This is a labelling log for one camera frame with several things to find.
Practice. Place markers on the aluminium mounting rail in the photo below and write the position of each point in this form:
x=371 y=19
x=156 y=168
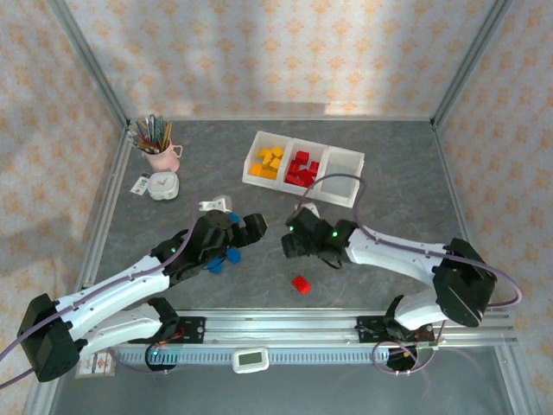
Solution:
x=281 y=328

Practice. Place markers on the aluminium upright frame post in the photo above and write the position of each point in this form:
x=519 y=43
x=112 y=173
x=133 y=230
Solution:
x=88 y=60
x=470 y=60

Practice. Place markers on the long yellow lego brick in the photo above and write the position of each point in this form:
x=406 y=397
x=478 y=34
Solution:
x=257 y=170

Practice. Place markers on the red rectangular lego brick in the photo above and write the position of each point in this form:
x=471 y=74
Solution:
x=294 y=178
x=309 y=178
x=296 y=167

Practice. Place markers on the aluminium table edge rail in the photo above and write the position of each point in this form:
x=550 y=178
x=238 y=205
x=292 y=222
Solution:
x=103 y=216
x=448 y=173

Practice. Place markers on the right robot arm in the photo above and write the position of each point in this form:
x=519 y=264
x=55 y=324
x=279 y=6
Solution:
x=389 y=255

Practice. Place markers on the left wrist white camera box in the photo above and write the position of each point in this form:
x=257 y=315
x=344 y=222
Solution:
x=216 y=204

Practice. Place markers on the aluminium frame member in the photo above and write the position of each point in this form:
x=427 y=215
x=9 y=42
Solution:
x=516 y=384
x=36 y=402

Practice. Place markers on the yellow square lego brick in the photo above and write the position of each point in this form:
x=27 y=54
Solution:
x=275 y=163
x=277 y=151

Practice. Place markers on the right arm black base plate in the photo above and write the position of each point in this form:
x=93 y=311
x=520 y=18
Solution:
x=369 y=330

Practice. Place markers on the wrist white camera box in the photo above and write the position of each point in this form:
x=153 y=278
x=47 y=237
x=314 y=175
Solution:
x=216 y=204
x=311 y=211

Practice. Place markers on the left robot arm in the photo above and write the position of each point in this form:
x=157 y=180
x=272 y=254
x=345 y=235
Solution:
x=112 y=289

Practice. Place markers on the red pencil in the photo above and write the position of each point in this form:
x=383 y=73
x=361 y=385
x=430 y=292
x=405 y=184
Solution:
x=140 y=140

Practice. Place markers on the dark grey pencil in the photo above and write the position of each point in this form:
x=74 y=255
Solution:
x=151 y=125

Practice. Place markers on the white printed paper tag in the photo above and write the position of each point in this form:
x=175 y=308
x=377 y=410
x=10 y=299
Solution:
x=140 y=185

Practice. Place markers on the green pencil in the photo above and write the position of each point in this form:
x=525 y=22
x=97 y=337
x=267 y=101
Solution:
x=160 y=127

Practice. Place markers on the playing card box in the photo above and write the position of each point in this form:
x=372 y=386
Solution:
x=99 y=364

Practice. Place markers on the yellow pencil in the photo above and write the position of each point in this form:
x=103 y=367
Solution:
x=167 y=133

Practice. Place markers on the white alarm clock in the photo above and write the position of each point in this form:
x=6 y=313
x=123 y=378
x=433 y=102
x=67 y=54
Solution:
x=164 y=186

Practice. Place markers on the red square lego brick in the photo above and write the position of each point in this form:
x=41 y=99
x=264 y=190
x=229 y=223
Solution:
x=301 y=285
x=301 y=156
x=313 y=166

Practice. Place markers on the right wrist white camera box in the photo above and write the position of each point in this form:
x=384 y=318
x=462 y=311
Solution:
x=311 y=211

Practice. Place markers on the yellow curved lego brick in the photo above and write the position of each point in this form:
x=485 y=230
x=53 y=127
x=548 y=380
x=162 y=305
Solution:
x=268 y=173
x=263 y=153

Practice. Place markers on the pink mug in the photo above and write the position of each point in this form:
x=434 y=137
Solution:
x=166 y=160

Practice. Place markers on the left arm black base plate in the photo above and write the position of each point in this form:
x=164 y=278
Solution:
x=194 y=330

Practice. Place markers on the white digital timer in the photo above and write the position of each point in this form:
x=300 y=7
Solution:
x=250 y=359

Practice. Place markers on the blue lego brick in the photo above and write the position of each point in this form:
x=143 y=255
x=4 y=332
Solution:
x=233 y=217
x=214 y=266
x=233 y=256

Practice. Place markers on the teal pencil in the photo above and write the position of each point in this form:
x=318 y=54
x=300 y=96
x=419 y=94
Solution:
x=141 y=129

